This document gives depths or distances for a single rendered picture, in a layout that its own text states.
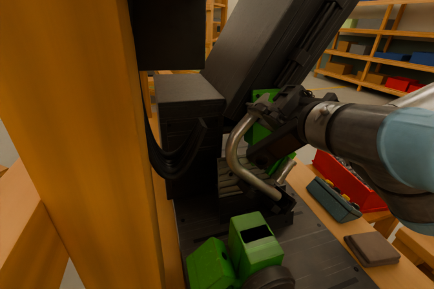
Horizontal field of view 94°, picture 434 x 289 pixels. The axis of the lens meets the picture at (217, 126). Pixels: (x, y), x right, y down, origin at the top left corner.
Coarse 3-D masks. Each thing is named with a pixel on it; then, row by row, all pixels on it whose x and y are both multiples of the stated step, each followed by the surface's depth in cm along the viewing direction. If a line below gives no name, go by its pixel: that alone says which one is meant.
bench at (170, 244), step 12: (156, 120) 122; (156, 132) 109; (156, 180) 76; (156, 192) 71; (156, 204) 66; (168, 204) 67; (168, 216) 63; (168, 228) 59; (168, 240) 56; (168, 252) 53; (180, 252) 57; (168, 264) 50; (180, 264) 50; (168, 276) 48; (180, 276) 48; (168, 288) 46; (180, 288) 46
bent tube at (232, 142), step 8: (248, 104) 50; (240, 120) 50; (248, 120) 49; (240, 128) 49; (248, 128) 49; (232, 136) 49; (240, 136) 49; (232, 144) 49; (232, 152) 49; (232, 160) 50; (232, 168) 51; (240, 168) 51; (240, 176) 52; (248, 176) 52; (256, 176) 54; (256, 184) 53; (264, 184) 54; (264, 192) 55; (272, 192) 55; (280, 192) 58
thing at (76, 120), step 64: (0, 0) 12; (64, 0) 12; (0, 64) 13; (64, 64) 14; (128, 64) 16; (64, 128) 16; (128, 128) 17; (64, 192) 18; (128, 192) 20; (128, 256) 25
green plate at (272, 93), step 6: (252, 90) 52; (258, 90) 52; (264, 90) 52; (270, 90) 53; (276, 90) 53; (252, 96) 52; (258, 96) 52; (270, 96) 53; (252, 102) 52; (252, 126) 54; (258, 126) 54; (246, 132) 61; (252, 132) 54; (258, 132) 54; (264, 132) 55; (270, 132) 56; (246, 138) 61; (252, 138) 54; (258, 138) 55; (252, 144) 55
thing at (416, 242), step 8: (400, 232) 66; (408, 232) 65; (416, 232) 65; (400, 240) 66; (408, 240) 64; (416, 240) 62; (424, 240) 63; (432, 240) 63; (416, 248) 62; (424, 248) 60; (432, 248) 60; (424, 256) 60; (432, 256) 59; (432, 264) 59
